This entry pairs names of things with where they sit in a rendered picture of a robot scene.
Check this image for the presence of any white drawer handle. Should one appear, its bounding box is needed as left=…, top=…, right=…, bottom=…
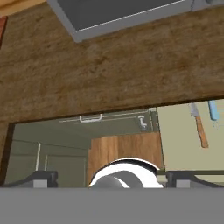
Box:
left=79, top=113, right=103, bottom=124

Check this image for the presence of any grey steel sink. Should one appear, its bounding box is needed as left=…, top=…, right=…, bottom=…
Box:
left=46, top=0, right=224, bottom=44

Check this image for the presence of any knife with wooden handle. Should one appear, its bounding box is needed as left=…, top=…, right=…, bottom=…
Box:
left=188, top=102, right=210, bottom=149

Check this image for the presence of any wooden panel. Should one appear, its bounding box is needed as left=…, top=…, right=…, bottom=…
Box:
left=86, top=131, right=165, bottom=187

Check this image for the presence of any white and black round object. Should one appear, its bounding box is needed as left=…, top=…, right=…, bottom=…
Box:
left=87, top=157, right=165, bottom=189

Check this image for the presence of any white cupboard door handle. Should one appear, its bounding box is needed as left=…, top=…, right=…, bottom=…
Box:
left=35, top=142, right=42, bottom=172
left=43, top=154, right=49, bottom=172

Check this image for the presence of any small white hook handle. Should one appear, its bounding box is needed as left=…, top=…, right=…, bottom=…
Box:
left=137, top=115, right=149, bottom=131

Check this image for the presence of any light blue peeler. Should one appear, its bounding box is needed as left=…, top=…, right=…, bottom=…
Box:
left=207, top=100, right=221, bottom=130

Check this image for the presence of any reddish brown cutting board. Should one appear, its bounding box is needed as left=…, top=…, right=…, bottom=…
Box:
left=0, top=15, right=9, bottom=48

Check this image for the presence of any green cupboard door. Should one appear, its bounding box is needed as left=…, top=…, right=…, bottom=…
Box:
left=41, top=153, right=89, bottom=188
left=4, top=139, right=42, bottom=187

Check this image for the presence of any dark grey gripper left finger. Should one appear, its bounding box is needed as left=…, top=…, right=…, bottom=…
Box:
left=2, top=170, right=59, bottom=188

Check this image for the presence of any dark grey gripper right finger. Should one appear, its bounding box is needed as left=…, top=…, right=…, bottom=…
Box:
left=165, top=171, right=224, bottom=188

